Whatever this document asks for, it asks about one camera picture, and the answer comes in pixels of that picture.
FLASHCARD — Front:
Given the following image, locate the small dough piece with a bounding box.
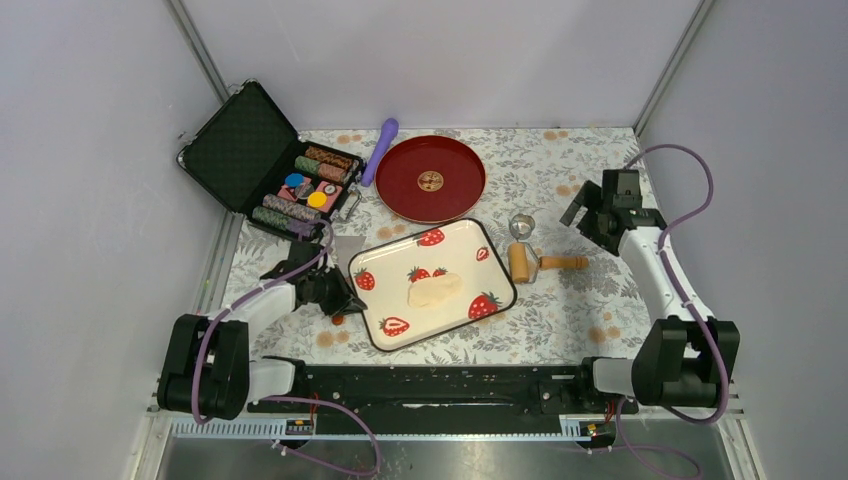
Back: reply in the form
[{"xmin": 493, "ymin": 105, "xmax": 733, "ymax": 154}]
[{"xmin": 407, "ymin": 273, "xmax": 464, "ymax": 309}]

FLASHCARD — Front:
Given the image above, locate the wooden dough roller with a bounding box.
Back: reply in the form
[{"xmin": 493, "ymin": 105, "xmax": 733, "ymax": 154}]
[{"xmin": 507, "ymin": 242, "xmax": 589, "ymax": 284}]

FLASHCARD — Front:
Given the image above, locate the strawberry pattern white tray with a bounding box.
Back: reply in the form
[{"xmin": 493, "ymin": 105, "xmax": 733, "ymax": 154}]
[{"xmin": 347, "ymin": 218, "xmax": 518, "ymax": 352}]

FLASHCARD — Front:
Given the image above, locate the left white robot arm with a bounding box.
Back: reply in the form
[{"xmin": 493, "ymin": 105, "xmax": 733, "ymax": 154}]
[{"xmin": 156, "ymin": 241, "xmax": 367, "ymax": 424}]

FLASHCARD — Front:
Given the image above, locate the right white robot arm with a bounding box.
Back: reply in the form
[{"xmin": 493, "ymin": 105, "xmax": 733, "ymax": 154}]
[{"xmin": 561, "ymin": 169, "xmax": 740, "ymax": 412}]

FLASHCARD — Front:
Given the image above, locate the yellow poker chip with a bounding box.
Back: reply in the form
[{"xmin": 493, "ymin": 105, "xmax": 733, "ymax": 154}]
[{"xmin": 307, "ymin": 191, "xmax": 328, "ymax": 210}]

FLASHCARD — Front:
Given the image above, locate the floral pattern table mat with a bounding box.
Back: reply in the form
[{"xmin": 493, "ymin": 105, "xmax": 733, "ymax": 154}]
[{"xmin": 252, "ymin": 128, "xmax": 652, "ymax": 365}]

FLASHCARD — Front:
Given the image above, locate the blue poker chip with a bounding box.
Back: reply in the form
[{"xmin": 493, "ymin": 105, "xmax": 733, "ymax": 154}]
[{"xmin": 284, "ymin": 173, "xmax": 305, "ymax": 188}]

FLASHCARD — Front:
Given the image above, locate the round red lacquer plate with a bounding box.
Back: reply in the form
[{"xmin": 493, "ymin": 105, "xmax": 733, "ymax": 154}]
[{"xmin": 374, "ymin": 135, "xmax": 487, "ymax": 224}]

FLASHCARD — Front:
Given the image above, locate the black poker chip case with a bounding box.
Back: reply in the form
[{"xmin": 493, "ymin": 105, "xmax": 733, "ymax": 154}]
[{"xmin": 176, "ymin": 79, "xmax": 365, "ymax": 240}]

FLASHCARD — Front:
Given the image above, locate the metal spatula orange handle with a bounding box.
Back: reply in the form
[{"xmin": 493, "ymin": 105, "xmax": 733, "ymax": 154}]
[{"xmin": 331, "ymin": 235, "xmax": 365, "ymax": 326}]

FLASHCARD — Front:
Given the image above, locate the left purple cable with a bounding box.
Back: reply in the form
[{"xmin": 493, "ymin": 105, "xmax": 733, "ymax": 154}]
[{"xmin": 190, "ymin": 221, "xmax": 384, "ymax": 480}]

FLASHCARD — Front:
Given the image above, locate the purple cable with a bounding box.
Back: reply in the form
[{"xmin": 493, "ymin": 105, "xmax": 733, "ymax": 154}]
[
  {"xmin": 190, "ymin": 221, "xmax": 384, "ymax": 480},
  {"xmin": 612, "ymin": 143, "xmax": 731, "ymax": 480}
]

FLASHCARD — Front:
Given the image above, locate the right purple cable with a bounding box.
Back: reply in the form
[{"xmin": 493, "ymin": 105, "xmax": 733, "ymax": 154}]
[{"xmin": 612, "ymin": 143, "xmax": 731, "ymax": 480}]

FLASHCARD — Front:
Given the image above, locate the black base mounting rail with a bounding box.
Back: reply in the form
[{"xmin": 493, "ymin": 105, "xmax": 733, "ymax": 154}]
[{"xmin": 247, "ymin": 365, "xmax": 617, "ymax": 438}]

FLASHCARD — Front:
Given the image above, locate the purple silicone handle tool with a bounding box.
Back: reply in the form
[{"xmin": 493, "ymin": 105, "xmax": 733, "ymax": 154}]
[{"xmin": 361, "ymin": 118, "xmax": 399, "ymax": 187}]

